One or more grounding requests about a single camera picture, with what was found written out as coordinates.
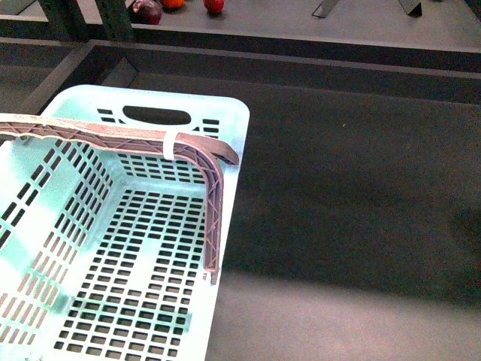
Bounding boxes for red apple on shelf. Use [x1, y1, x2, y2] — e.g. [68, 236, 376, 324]
[204, 0, 225, 15]

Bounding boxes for orange fruit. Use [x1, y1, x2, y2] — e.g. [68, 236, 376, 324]
[160, 0, 185, 11]

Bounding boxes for dark purple apple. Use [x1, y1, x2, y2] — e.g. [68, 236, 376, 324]
[130, 0, 162, 25]

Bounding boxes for white zip tie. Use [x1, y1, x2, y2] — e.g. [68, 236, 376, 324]
[163, 131, 178, 161]

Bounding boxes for light blue plastic basket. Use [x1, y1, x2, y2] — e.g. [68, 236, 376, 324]
[1, 85, 250, 360]

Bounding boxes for dark shelf divider bracket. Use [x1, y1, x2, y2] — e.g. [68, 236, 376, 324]
[312, 0, 338, 19]

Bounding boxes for dark metal shelf post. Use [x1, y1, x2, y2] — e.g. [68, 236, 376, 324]
[95, 0, 135, 43]

